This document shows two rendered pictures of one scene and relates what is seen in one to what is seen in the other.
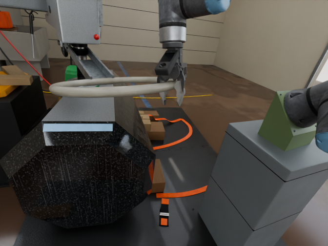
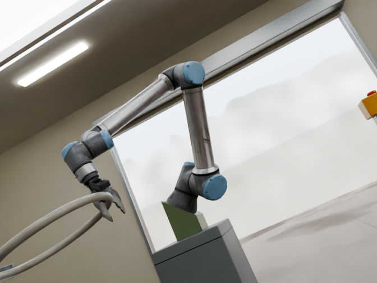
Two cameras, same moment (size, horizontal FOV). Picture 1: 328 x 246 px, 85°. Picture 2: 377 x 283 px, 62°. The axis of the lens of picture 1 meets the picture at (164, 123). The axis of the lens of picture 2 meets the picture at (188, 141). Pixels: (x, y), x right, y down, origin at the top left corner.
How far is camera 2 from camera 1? 100 cm
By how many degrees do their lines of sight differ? 67
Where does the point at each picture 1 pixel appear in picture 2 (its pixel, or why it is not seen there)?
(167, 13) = (80, 158)
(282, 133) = (189, 220)
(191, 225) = not seen: outside the picture
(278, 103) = (169, 206)
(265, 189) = (221, 259)
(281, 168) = (211, 231)
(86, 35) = not seen: outside the picture
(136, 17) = not seen: outside the picture
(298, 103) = (178, 197)
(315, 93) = (180, 186)
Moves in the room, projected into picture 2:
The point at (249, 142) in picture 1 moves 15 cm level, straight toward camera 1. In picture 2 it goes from (179, 244) to (187, 242)
